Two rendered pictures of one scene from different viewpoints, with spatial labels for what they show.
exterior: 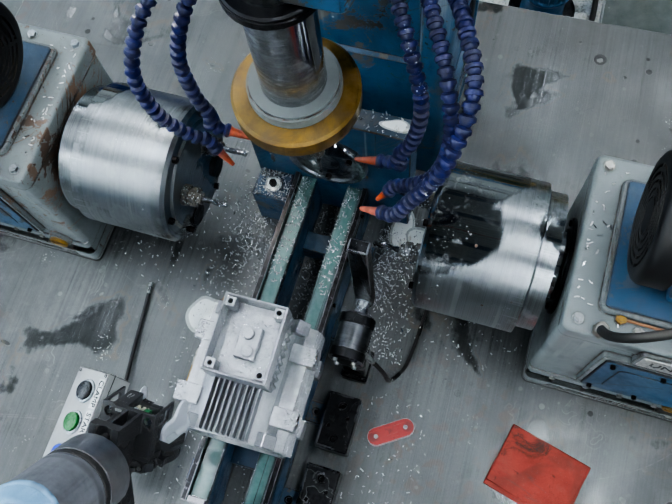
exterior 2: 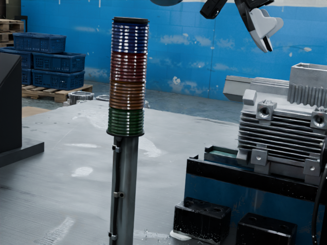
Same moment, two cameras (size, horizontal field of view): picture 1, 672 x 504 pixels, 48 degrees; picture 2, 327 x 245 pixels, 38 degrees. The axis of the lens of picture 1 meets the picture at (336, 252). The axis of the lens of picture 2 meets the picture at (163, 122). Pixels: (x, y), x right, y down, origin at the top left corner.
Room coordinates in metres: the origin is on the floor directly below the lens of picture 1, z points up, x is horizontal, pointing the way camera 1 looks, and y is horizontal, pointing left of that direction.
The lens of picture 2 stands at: (-0.05, -0.75, 1.24)
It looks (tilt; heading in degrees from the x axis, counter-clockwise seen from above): 14 degrees down; 88
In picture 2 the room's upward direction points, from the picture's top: 4 degrees clockwise
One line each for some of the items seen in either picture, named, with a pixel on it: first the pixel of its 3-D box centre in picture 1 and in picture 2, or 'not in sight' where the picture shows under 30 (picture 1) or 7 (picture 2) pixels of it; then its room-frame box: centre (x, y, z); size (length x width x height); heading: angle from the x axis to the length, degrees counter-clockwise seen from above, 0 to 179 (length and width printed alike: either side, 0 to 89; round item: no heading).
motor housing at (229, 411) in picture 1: (252, 380); (297, 129); (0.26, 0.17, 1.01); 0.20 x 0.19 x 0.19; 153
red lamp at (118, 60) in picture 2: not in sight; (128, 65); (-0.08, 0.02, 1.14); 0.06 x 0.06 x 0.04
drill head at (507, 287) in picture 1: (502, 250); not in sight; (0.38, -0.27, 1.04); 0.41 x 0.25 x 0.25; 62
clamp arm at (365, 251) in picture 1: (362, 276); not in sight; (0.36, -0.03, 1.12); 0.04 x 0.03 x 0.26; 152
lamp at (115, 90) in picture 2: not in sight; (127, 93); (-0.08, 0.02, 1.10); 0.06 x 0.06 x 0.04
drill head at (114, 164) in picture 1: (121, 154); not in sight; (0.71, 0.34, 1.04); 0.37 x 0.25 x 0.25; 62
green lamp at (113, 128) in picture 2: not in sight; (126, 119); (-0.08, 0.02, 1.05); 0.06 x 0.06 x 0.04
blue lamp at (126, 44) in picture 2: not in sight; (130, 37); (-0.08, 0.02, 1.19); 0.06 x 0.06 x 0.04
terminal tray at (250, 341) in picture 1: (249, 343); (324, 86); (0.30, 0.16, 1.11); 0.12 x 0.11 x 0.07; 153
